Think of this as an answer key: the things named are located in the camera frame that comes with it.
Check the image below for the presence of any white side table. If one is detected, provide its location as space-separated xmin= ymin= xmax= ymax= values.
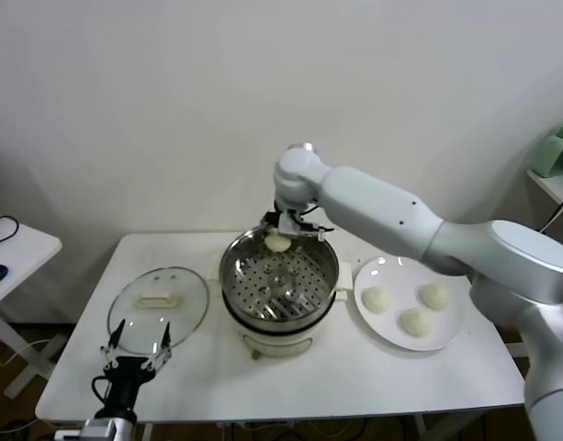
xmin=0 ymin=213 xmax=64 ymax=401

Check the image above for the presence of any white floor cable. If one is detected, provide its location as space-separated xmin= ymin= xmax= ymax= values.
xmin=0 ymin=339 xmax=52 ymax=368

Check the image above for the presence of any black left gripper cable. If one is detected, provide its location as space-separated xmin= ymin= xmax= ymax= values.
xmin=92 ymin=376 xmax=112 ymax=406

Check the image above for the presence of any stainless steel steamer basket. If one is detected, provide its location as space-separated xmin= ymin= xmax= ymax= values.
xmin=218 ymin=223 xmax=341 ymax=322

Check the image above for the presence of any glass pot lid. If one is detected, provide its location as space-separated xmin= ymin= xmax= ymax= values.
xmin=107 ymin=266 xmax=210 ymax=356

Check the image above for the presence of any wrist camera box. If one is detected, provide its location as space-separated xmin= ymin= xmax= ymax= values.
xmin=278 ymin=209 xmax=310 ymax=238
xmin=54 ymin=418 xmax=119 ymax=441

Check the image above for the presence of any white round plate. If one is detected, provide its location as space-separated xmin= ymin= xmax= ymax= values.
xmin=353 ymin=255 xmax=464 ymax=353

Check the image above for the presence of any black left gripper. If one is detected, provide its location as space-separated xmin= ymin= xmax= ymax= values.
xmin=95 ymin=319 xmax=173 ymax=419

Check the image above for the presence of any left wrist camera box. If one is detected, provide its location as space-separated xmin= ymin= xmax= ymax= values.
xmin=54 ymin=418 xmax=119 ymax=441

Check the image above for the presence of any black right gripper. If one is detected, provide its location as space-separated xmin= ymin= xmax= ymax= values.
xmin=260 ymin=209 xmax=287 ymax=237

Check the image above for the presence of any black looped desk cable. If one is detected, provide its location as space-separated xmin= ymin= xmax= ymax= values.
xmin=0 ymin=215 xmax=20 ymax=248

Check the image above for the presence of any green appliance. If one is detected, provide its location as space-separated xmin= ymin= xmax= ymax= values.
xmin=534 ymin=121 xmax=563 ymax=178

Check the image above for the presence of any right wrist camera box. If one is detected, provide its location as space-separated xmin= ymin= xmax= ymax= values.
xmin=278 ymin=209 xmax=310 ymax=238

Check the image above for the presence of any white steamed baozi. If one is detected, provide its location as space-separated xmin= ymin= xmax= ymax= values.
xmin=418 ymin=283 xmax=451 ymax=311
xmin=398 ymin=309 xmax=434 ymax=339
xmin=265 ymin=232 xmax=292 ymax=254
xmin=362 ymin=288 xmax=393 ymax=316

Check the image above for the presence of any white desk with legs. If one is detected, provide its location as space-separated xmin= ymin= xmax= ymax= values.
xmin=526 ymin=168 xmax=563 ymax=208

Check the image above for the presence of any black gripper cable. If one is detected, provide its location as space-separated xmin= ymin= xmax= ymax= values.
xmin=92 ymin=376 xmax=112 ymax=406
xmin=298 ymin=204 xmax=338 ymax=243

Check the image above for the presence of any white power cable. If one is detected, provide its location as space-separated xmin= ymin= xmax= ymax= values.
xmin=537 ymin=195 xmax=563 ymax=233

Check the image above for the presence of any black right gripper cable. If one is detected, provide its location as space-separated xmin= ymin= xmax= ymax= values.
xmin=298 ymin=204 xmax=338 ymax=243

